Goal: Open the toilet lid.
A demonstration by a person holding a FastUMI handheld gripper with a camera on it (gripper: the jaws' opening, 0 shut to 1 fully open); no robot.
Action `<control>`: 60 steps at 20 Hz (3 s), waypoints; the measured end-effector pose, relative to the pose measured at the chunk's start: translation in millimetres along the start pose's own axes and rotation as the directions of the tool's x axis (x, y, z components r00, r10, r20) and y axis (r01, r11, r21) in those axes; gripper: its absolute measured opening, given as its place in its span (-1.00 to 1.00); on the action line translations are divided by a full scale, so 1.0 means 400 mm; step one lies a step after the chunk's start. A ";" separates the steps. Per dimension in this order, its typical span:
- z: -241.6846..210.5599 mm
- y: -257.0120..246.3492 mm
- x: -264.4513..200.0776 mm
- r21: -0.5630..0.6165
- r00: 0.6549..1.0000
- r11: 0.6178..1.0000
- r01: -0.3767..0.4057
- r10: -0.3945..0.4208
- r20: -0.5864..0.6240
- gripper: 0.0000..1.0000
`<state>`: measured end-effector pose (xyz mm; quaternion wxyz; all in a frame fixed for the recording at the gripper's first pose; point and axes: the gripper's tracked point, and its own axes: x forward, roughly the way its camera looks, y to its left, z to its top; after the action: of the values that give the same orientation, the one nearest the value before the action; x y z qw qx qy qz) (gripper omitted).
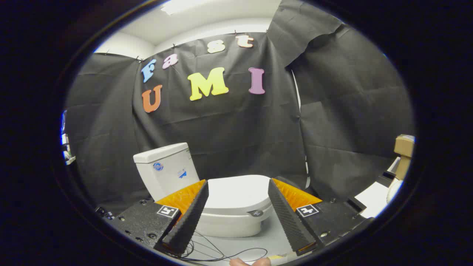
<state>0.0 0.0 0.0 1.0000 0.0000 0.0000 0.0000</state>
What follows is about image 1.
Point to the black backdrop cloth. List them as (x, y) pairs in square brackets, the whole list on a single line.
[(229, 129)]

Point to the brown cardboard box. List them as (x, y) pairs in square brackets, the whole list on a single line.
[(404, 147)]

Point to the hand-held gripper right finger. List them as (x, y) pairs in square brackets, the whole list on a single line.
[(290, 218)]

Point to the white toilet lid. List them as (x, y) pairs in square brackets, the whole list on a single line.
[(236, 192)]

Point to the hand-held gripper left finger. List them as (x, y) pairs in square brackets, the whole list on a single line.
[(188, 221)]

